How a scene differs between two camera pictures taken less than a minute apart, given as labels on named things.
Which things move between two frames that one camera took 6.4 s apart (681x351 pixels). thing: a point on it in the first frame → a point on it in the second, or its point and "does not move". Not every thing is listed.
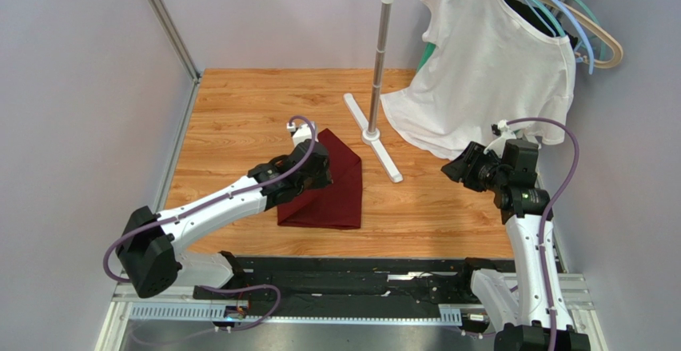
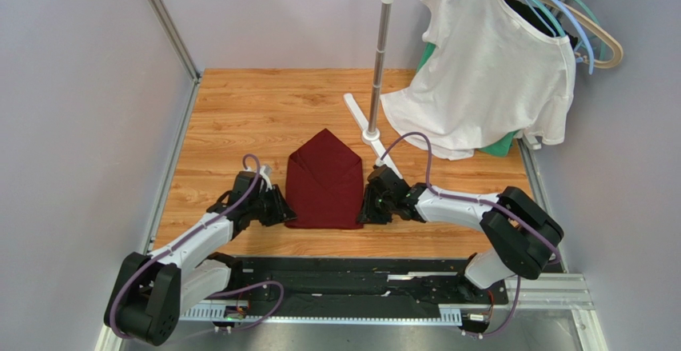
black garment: (532, 17) does not move
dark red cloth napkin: (336, 206) does not move
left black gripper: (324, 178) → (281, 210)
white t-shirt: (484, 61) does not move
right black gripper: (469, 165) → (377, 205)
